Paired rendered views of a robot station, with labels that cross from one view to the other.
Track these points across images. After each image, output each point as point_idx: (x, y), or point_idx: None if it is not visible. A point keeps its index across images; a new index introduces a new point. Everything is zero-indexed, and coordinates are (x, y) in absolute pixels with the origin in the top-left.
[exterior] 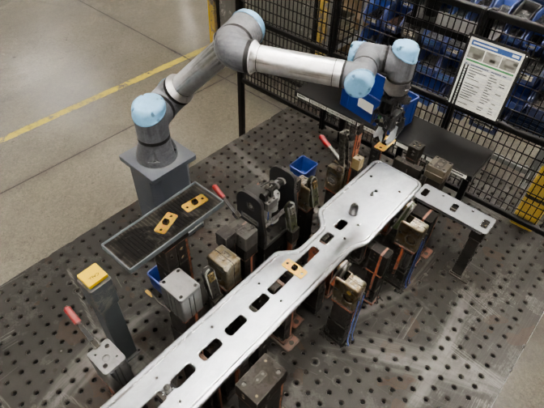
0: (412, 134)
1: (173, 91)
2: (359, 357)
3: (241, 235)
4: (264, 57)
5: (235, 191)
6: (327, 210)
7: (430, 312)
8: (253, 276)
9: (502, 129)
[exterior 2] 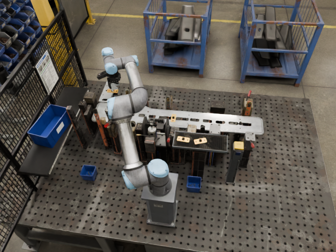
0: None
1: (140, 162)
2: None
3: (178, 129)
4: (142, 84)
5: (119, 200)
6: (137, 122)
7: None
8: (186, 126)
9: (60, 77)
